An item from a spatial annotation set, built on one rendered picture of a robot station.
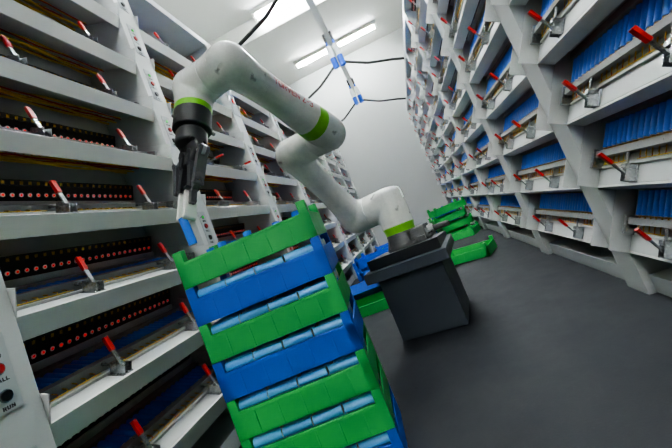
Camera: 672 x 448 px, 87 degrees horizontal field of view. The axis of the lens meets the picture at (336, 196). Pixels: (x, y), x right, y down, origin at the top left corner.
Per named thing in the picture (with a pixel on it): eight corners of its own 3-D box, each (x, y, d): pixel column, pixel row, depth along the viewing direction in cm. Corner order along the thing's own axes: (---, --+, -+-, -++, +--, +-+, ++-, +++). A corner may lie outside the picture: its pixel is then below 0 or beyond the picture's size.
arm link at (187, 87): (200, 93, 104) (165, 72, 95) (229, 72, 98) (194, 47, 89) (198, 133, 98) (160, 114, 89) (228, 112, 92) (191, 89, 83)
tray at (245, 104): (269, 116, 266) (268, 98, 266) (228, 92, 207) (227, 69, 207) (244, 119, 270) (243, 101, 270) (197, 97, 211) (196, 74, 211)
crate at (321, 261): (339, 260, 92) (327, 231, 92) (332, 272, 71) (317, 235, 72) (233, 304, 93) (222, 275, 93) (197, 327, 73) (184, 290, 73)
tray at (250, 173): (257, 181, 192) (256, 163, 193) (189, 173, 133) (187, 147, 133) (223, 184, 196) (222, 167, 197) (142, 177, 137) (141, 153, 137)
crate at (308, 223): (327, 231, 92) (315, 203, 93) (317, 235, 72) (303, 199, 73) (222, 275, 93) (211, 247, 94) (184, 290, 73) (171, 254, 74)
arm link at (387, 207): (386, 237, 152) (370, 196, 155) (420, 224, 145) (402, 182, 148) (375, 242, 141) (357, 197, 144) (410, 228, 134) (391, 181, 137)
